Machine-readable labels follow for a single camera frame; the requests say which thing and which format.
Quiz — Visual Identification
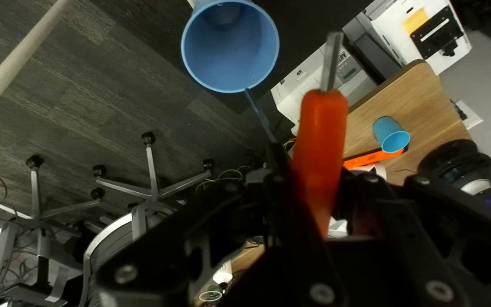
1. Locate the blue plastic cup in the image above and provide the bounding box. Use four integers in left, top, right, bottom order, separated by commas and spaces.
181, 0, 280, 93

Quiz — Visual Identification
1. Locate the wooden board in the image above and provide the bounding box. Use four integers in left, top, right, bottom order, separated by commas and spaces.
343, 61, 469, 184

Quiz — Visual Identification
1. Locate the white box with black label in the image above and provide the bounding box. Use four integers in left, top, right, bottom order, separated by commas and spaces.
360, 0, 473, 74

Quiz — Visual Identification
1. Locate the white pole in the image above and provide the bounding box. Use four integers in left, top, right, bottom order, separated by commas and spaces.
0, 0, 75, 97

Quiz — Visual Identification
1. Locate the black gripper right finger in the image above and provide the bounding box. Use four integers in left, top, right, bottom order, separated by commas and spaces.
329, 172, 491, 307

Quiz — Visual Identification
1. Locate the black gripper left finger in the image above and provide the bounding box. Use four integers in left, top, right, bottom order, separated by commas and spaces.
96, 144, 326, 307

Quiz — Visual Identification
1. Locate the small blue cup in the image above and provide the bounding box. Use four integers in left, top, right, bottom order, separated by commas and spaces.
372, 115, 411, 153

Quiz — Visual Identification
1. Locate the office chair base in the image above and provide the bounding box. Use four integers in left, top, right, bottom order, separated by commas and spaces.
79, 131, 214, 307
0, 153, 89, 307

